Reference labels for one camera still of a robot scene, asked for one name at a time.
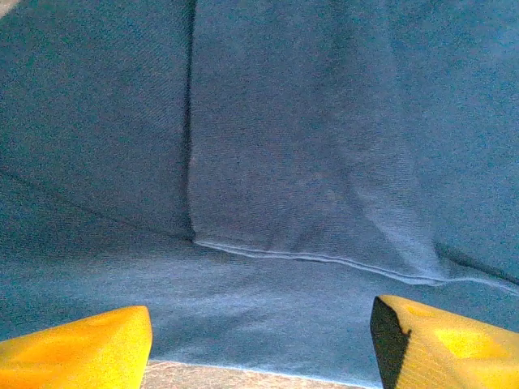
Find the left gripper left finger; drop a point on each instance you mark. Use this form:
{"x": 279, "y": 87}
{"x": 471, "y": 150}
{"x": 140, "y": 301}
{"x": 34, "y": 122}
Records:
{"x": 73, "y": 356}

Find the navy blue printed t-shirt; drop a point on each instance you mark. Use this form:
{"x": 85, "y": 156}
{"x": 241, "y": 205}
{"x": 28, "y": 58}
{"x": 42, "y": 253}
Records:
{"x": 284, "y": 142}

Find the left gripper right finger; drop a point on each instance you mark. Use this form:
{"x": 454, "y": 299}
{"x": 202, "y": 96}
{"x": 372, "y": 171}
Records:
{"x": 454, "y": 352}

